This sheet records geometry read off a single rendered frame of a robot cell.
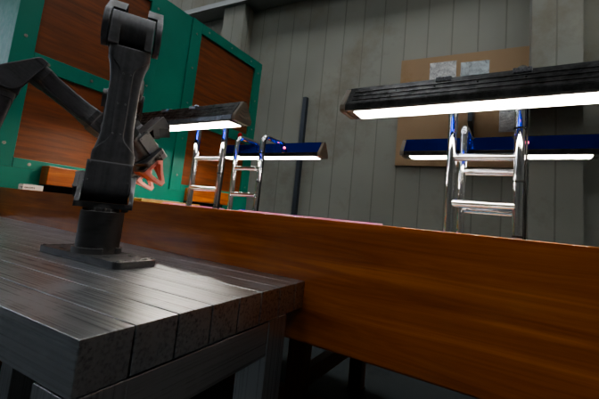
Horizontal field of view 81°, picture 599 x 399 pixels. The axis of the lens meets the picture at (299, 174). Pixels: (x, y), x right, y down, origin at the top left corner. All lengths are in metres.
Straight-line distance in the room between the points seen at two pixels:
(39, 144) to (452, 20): 3.11
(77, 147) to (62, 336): 1.41
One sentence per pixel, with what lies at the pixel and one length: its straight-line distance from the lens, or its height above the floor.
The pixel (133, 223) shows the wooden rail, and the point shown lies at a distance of 0.86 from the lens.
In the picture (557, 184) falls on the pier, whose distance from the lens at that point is 2.93.
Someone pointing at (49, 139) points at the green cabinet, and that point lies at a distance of 1.65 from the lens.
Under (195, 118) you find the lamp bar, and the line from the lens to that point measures 1.22.
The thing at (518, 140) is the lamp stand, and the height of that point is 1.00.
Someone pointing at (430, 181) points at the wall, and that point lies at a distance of 3.09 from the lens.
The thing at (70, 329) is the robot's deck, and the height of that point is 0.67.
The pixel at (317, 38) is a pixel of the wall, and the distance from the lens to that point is 3.89.
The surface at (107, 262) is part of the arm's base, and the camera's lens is 0.56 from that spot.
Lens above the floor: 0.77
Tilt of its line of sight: 7 degrees up
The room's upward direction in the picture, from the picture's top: 6 degrees clockwise
